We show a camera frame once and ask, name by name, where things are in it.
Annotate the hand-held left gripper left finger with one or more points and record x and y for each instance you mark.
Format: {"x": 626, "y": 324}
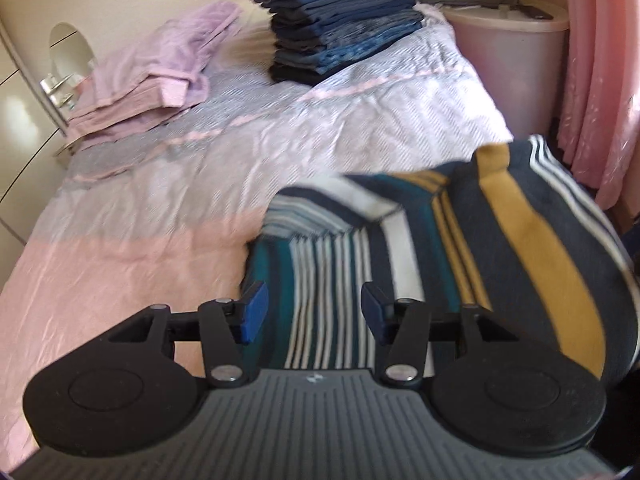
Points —
{"x": 252, "y": 310}

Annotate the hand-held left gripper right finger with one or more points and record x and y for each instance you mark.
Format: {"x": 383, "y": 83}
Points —
{"x": 372, "y": 315}

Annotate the navy teal striped sweater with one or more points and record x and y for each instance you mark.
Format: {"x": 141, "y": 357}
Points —
{"x": 525, "y": 260}

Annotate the stack of lavender folded clothes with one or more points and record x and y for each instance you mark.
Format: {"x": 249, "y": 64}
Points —
{"x": 150, "y": 70}

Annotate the stack of blue folded clothes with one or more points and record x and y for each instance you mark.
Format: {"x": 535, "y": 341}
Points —
{"x": 340, "y": 25}

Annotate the pink plastic bin with lid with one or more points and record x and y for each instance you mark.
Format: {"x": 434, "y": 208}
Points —
{"x": 500, "y": 70}

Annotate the white wardrobe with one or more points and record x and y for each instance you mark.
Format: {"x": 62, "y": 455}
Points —
{"x": 15, "y": 135}

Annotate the pink curtain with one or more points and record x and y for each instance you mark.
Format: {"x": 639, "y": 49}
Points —
{"x": 600, "y": 85}

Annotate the dark flat object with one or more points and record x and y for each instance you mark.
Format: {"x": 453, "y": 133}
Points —
{"x": 535, "y": 11}

